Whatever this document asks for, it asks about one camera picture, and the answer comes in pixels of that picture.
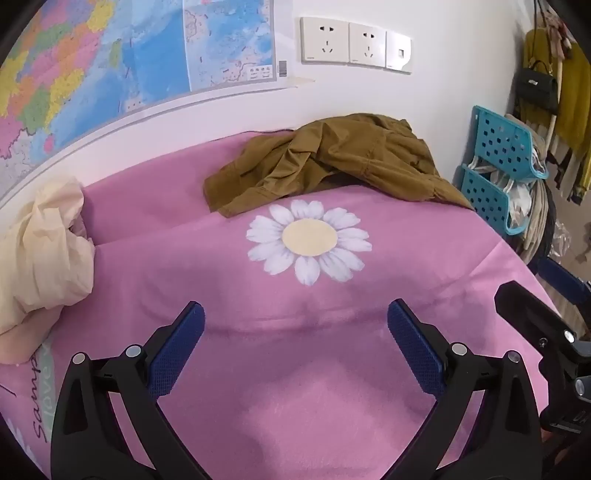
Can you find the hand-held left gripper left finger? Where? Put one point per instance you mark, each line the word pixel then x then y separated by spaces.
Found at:
pixel 178 350

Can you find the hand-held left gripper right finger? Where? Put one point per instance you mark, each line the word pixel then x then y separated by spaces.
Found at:
pixel 415 350

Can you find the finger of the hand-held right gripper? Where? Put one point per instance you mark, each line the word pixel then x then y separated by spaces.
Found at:
pixel 565 281
pixel 531 311

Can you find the pink daisy print blanket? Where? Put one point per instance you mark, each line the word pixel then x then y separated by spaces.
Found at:
pixel 277 323

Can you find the blue plastic storage rack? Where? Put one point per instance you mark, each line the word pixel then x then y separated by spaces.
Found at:
pixel 501 138

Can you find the cream crumpled cloth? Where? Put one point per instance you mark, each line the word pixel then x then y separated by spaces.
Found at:
pixel 41 258

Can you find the yellow hanging garment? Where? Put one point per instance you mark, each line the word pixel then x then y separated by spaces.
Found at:
pixel 575 92

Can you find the black handbag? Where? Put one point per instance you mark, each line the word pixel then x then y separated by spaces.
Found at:
pixel 535 87

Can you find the white wall data plate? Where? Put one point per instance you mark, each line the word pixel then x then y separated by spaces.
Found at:
pixel 399 51

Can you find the colourful wall map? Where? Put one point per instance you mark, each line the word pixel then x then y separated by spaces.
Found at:
pixel 92 69

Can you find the white wall socket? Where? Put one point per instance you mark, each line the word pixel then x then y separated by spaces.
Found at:
pixel 324 39
pixel 367 44

